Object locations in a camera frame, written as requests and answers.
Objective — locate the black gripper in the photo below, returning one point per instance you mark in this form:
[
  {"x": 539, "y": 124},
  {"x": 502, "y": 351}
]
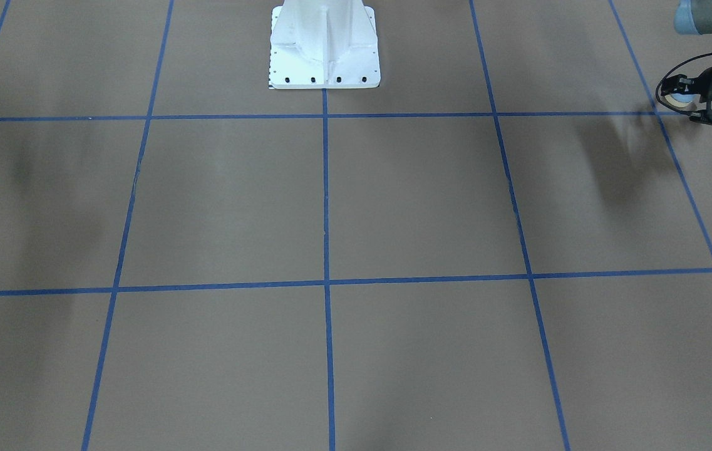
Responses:
[{"x": 702, "y": 84}]

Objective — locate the brown paper mat blue grid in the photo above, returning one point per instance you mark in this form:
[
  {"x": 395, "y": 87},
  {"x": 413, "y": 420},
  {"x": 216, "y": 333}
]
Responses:
[{"x": 506, "y": 246}]

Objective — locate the white pedestal column with base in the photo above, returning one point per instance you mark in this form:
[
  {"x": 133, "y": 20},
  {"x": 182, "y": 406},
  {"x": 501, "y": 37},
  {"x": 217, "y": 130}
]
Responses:
[{"x": 323, "y": 45}]

